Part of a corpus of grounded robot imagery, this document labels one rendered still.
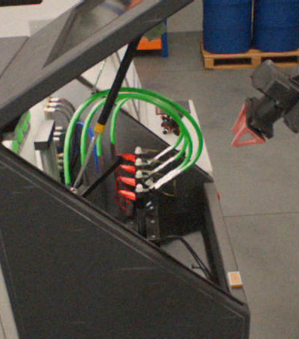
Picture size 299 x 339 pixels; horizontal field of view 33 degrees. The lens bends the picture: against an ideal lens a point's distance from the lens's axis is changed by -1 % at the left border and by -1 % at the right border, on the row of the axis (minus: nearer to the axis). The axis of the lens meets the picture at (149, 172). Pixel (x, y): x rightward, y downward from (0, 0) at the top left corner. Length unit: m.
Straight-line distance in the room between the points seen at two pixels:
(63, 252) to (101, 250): 0.08
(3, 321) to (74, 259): 0.27
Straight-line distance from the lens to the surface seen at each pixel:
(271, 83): 1.11
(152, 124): 2.23
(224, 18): 6.09
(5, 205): 1.11
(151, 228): 1.55
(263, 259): 3.02
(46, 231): 1.14
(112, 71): 1.69
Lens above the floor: 1.87
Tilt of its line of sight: 29 degrees down
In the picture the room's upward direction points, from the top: 3 degrees counter-clockwise
